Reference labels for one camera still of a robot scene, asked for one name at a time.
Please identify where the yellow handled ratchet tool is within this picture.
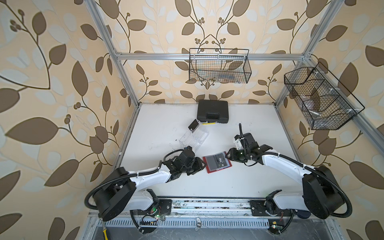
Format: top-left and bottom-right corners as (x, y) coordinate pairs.
(101, 220), (109, 240)

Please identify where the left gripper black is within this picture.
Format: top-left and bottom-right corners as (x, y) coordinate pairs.
(180, 157), (209, 176)

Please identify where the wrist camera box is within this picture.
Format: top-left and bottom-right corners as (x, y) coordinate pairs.
(234, 133), (259, 153)
(179, 146), (195, 166)

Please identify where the clear plastic organizer box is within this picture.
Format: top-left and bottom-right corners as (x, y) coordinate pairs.
(179, 129), (209, 153)

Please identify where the black wire basket right wall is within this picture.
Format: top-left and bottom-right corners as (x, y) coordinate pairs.
(284, 62), (365, 131)

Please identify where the black wire basket back wall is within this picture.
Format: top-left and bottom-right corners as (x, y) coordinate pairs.
(189, 48), (252, 84)

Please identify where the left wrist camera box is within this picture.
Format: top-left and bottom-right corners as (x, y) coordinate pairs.
(179, 146), (195, 166)

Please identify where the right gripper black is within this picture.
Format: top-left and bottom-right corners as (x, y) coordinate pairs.
(224, 147), (250, 163)

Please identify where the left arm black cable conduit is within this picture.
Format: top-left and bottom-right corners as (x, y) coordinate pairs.
(83, 148), (187, 235)

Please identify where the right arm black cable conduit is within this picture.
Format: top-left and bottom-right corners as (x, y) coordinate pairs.
(238, 122), (353, 218)

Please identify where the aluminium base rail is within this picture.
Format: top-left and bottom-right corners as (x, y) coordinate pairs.
(80, 197), (345, 240)

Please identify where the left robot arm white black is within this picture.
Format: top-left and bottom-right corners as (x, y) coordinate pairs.
(84, 156), (206, 222)

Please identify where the black wire basket wall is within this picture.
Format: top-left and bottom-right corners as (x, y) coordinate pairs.
(284, 62), (365, 131)
(189, 48), (252, 84)

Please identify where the black plastic tool case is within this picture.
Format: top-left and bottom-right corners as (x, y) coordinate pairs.
(197, 100), (229, 124)

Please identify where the red leather card holder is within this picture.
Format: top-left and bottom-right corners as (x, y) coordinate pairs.
(203, 152), (232, 174)

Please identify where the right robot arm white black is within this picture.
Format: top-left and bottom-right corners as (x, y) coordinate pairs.
(226, 145), (353, 220)

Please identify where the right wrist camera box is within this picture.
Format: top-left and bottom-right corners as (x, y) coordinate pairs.
(234, 133), (259, 153)

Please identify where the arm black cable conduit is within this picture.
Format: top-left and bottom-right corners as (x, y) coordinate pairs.
(238, 122), (353, 218)
(83, 148), (187, 235)

